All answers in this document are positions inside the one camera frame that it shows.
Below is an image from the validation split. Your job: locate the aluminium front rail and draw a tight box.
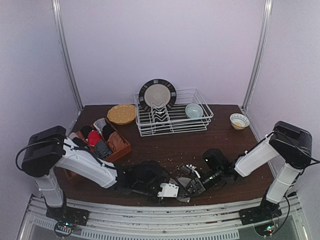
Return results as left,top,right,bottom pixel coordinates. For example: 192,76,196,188
17,196,312,240

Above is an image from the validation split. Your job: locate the grey rolled sock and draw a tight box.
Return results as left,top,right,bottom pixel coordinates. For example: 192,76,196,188
93,118,107,132

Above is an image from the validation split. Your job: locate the aluminium frame post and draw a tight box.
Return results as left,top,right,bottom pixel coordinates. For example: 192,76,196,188
51,0,84,112
241,0,274,112

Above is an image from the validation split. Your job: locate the brown rolled underwear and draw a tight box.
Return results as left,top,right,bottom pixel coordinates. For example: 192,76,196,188
107,132,127,152

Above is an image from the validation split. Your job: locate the white wire dish rack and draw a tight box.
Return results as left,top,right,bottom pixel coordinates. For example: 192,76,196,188
134,88,214,137

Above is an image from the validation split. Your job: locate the brown wooden organizer box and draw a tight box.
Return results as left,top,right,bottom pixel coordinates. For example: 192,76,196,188
69,118,132,163

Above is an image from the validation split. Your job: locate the navy striped rolled underwear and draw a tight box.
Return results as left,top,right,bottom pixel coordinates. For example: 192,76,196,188
94,140,113,159

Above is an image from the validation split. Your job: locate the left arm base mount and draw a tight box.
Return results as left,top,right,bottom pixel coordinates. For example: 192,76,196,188
45,197,90,239

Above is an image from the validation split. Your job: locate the red rolled underwear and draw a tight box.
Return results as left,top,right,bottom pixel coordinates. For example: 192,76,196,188
87,130,102,147

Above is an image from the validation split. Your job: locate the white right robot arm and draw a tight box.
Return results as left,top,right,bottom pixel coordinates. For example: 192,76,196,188
177,121,314,208

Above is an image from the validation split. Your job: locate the black white rolled underwear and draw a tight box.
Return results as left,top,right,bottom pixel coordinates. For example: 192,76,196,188
68,125,93,146

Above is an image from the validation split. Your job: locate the right aluminium frame post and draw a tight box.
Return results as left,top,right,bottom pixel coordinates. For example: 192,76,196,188
241,0,274,112

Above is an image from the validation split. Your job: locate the left aluminium frame post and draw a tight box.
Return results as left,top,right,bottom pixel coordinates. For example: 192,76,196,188
51,0,84,112

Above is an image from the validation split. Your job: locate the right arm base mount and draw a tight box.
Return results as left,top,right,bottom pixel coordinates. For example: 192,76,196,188
239,191,282,237

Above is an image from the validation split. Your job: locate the light blue bowl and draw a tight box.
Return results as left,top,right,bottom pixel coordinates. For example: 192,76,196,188
185,103,204,119

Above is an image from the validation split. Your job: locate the grey beige sock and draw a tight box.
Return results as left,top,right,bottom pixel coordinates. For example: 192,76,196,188
176,177,191,203

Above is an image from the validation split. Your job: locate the black rimmed grey plate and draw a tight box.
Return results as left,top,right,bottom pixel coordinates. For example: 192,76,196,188
138,78,177,112

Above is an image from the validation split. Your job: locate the yellow patterned white bowl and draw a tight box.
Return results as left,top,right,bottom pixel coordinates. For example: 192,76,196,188
229,113,250,130

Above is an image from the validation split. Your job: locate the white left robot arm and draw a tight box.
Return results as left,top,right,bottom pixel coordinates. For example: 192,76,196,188
15,125,182,208

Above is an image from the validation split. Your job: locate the yellow dotted plate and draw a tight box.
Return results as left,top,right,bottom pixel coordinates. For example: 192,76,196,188
107,104,136,125

